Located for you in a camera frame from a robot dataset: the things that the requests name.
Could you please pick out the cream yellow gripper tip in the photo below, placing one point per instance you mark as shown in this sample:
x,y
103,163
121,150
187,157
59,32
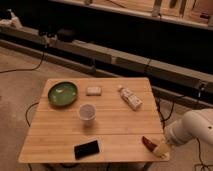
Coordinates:
x,y
161,150

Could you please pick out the red chili pepper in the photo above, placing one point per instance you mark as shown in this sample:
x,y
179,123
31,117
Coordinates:
x,y
148,143

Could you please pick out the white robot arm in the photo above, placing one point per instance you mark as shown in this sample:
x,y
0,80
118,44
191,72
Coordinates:
x,y
193,124

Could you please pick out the white plastic bottle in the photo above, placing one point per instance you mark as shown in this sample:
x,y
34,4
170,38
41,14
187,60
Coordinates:
x,y
130,98

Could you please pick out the wooden table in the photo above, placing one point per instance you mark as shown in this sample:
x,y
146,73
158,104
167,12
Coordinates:
x,y
54,133

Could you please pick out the black rectangular sponge block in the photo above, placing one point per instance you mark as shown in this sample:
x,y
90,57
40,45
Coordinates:
x,y
86,149

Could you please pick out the green round plate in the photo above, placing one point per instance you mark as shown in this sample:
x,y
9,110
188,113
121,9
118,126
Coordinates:
x,y
62,94

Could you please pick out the black round object on ledge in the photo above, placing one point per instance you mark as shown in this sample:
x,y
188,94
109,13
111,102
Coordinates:
x,y
66,35

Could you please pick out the white figure on ledge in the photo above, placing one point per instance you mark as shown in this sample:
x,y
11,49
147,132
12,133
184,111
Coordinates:
x,y
13,21

